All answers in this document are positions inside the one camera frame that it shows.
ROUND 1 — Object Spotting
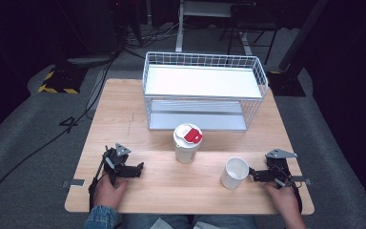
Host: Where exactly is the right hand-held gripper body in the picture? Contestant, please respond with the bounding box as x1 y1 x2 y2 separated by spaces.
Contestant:
264 148 298 189

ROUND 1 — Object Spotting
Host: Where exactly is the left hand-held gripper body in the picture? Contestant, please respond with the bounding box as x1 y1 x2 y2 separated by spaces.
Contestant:
102 142 134 187

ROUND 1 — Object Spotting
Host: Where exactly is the white paper cup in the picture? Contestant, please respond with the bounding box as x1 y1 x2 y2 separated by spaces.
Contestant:
219 156 251 191

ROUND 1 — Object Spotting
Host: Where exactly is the white lidded cup red label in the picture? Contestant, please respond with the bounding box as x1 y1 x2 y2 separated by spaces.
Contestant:
173 122 204 165

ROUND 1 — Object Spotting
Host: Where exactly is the white wire rack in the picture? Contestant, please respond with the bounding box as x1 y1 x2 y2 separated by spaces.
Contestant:
142 51 270 133

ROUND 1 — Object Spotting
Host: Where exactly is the person's right hand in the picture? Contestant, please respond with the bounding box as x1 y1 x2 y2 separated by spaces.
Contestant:
264 181 301 218

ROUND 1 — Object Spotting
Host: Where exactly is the person's left hand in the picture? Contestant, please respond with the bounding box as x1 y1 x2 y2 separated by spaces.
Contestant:
92 174 130 211

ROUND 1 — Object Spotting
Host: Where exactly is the grey tape strip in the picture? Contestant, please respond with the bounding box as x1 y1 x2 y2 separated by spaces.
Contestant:
290 175 313 186
61 178 86 188

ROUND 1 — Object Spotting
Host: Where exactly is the black stand with base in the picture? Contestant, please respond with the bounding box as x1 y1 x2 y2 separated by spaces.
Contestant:
266 0 330 97

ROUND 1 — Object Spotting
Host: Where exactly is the yellow black striped base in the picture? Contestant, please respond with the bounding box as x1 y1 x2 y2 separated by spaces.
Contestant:
37 65 89 95

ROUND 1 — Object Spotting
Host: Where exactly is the black chair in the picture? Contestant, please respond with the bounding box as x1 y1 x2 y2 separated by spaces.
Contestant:
218 3 282 66

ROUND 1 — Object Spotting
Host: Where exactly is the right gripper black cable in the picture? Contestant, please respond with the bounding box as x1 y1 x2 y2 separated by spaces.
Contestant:
274 163 304 215

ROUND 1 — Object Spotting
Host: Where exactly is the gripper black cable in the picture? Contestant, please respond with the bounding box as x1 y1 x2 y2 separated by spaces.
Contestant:
88 156 110 213
274 163 304 215

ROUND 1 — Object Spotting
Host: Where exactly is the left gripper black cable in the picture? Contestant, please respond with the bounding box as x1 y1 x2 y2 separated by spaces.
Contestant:
88 156 110 213

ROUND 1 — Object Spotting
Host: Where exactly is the black floor cable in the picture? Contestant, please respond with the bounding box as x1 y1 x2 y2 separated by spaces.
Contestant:
0 47 132 229

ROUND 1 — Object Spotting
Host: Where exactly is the white desk frame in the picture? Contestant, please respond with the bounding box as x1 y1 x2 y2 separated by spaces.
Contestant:
174 0 254 56

